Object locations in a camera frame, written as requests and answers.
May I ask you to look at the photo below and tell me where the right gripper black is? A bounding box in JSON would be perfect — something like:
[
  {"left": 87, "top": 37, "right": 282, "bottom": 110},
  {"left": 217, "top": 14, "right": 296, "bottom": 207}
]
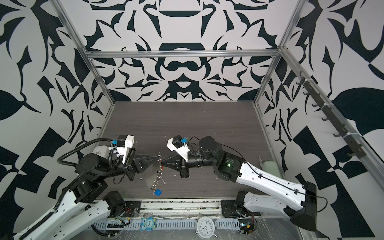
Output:
[{"left": 163, "top": 151, "right": 221, "bottom": 179}]

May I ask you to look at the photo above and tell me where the keyring with chain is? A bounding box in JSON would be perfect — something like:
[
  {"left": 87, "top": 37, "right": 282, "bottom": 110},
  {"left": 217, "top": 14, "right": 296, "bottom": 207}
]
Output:
[{"left": 145, "top": 155, "right": 163, "bottom": 193}]

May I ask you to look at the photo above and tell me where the blue capped key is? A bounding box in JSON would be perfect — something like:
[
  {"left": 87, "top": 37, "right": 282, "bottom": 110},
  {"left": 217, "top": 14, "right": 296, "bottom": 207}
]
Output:
[{"left": 154, "top": 189, "right": 162, "bottom": 196}]

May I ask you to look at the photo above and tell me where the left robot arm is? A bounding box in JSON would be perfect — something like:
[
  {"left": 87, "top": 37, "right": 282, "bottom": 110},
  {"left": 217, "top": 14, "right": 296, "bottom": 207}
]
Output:
[{"left": 2, "top": 149, "right": 160, "bottom": 240}]

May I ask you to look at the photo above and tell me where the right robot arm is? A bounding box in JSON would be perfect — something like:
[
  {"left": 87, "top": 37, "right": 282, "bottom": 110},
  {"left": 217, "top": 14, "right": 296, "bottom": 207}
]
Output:
[{"left": 162, "top": 135, "right": 318, "bottom": 232}]

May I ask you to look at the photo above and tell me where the blue owl figurine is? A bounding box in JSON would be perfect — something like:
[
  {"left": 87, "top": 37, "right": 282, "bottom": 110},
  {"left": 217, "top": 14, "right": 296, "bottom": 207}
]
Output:
[{"left": 140, "top": 217, "right": 157, "bottom": 231}]

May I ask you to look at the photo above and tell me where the white alarm clock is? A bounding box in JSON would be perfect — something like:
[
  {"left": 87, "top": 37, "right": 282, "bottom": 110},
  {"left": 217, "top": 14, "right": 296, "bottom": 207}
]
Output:
[{"left": 195, "top": 216, "right": 218, "bottom": 240}]

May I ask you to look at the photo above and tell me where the small circuit board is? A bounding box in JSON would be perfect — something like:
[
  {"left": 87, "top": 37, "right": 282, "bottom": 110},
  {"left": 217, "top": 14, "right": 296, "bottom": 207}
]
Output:
[{"left": 239, "top": 218, "right": 258, "bottom": 235}]

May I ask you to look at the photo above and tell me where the pale green case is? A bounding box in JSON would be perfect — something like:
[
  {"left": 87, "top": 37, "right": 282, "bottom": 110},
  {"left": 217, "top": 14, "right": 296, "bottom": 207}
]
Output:
[{"left": 260, "top": 161, "right": 283, "bottom": 179}]

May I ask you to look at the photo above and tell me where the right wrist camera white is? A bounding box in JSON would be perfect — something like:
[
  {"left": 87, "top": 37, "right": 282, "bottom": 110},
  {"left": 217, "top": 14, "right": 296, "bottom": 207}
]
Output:
[{"left": 167, "top": 135, "right": 190, "bottom": 162}]

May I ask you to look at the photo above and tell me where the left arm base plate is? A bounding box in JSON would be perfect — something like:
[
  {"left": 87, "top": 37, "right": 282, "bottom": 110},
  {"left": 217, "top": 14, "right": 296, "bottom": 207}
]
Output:
[{"left": 121, "top": 201, "right": 142, "bottom": 218}]

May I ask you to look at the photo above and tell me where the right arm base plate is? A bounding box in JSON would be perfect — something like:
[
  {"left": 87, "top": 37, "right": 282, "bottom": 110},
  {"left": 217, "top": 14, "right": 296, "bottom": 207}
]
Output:
[{"left": 221, "top": 200, "right": 245, "bottom": 218}]

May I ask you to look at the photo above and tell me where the black corrugated cable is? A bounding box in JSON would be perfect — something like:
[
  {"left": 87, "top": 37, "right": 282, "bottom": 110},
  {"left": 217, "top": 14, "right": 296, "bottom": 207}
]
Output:
[{"left": 56, "top": 137, "right": 113, "bottom": 168}]

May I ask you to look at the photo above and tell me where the white slotted cable duct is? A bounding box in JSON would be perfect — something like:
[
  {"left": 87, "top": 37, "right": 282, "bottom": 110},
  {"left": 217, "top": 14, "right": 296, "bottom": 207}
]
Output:
[{"left": 94, "top": 219, "right": 240, "bottom": 231}]

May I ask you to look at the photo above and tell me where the black wall hook rail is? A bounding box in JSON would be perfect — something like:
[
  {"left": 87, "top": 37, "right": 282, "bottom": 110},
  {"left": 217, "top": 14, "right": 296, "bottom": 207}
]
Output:
[{"left": 297, "top": 73, "right": 367, "bottom": 159}]

